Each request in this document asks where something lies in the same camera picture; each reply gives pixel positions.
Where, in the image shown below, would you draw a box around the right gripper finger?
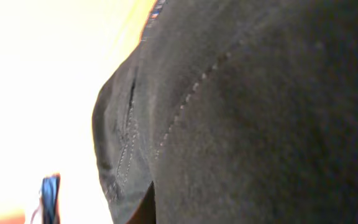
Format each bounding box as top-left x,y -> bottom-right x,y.
127,182 -> 157,224

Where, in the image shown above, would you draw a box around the black shorts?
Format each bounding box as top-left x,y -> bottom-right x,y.
92,0 -> 358,224

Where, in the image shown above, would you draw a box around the blue t-shirt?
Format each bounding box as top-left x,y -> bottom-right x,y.
40,174 -> 60,224

